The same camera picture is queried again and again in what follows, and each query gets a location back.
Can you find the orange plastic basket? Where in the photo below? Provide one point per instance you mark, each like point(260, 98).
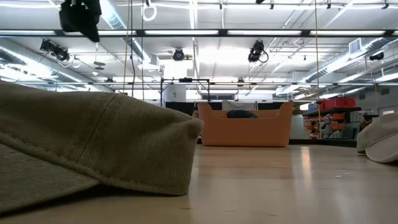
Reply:
point(245, 132)

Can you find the black storage shelf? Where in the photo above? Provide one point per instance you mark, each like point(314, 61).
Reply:
point(332, 124)

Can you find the dark blue hat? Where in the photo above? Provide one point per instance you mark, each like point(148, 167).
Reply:
point(241, 114)

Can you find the black metal frame stand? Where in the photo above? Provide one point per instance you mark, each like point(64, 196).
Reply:
point(185, 80)

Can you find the beige cotton hat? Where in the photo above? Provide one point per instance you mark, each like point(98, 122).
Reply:
point(381, 140)

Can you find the black ceiling-hung camera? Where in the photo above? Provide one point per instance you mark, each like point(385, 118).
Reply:
point(256, 51)
point(55, 49)
point(178, 54)

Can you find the khaki cotton hat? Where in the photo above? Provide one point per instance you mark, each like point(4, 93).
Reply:
point(77, 137)

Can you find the red storage bin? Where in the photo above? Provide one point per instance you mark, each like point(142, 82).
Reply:
point(338, 102)

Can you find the black overhead frame bar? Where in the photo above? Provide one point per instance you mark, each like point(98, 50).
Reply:
point(199, 32)

